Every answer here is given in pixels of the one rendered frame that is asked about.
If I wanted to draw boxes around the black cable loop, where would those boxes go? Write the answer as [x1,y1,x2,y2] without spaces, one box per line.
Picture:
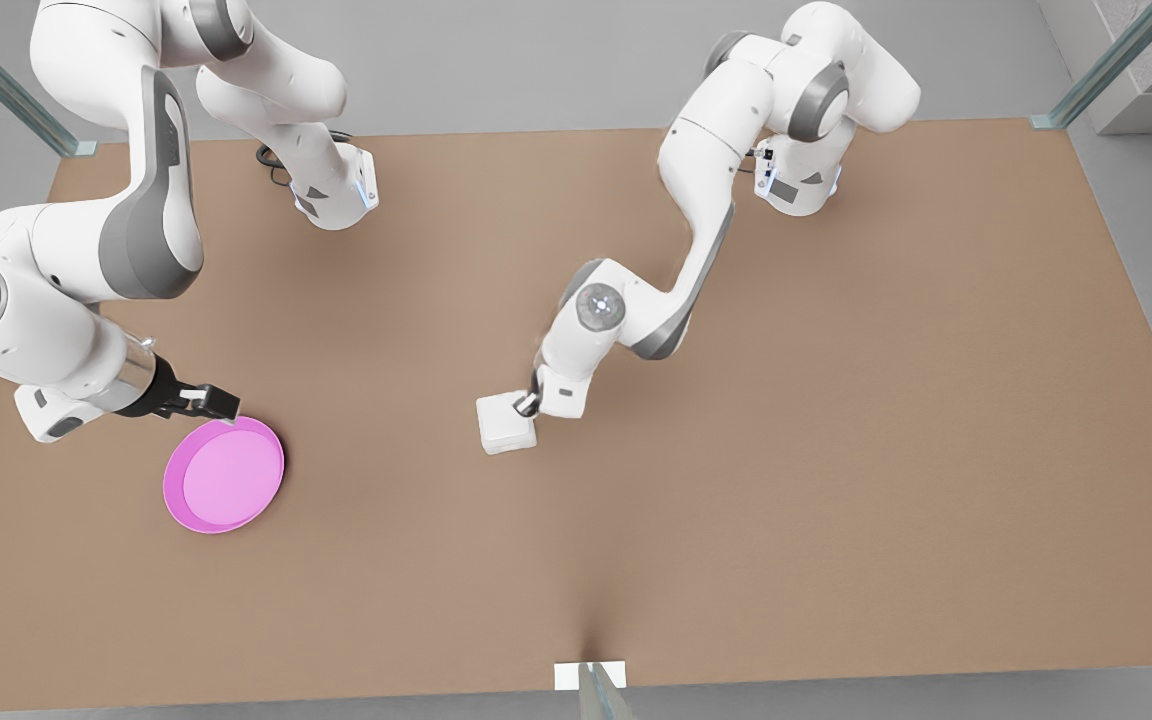
[255,130,357,189]

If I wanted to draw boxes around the pink round plate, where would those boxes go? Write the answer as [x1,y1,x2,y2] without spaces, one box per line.
[163,416,286,535]

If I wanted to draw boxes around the white egg box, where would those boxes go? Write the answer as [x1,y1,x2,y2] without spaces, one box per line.
[476,391,539,456]

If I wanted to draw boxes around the silver frame post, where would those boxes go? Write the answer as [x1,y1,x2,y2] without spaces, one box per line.
[554,661,637,720]
[0,12,98,159]
[1030,0,1152,131]

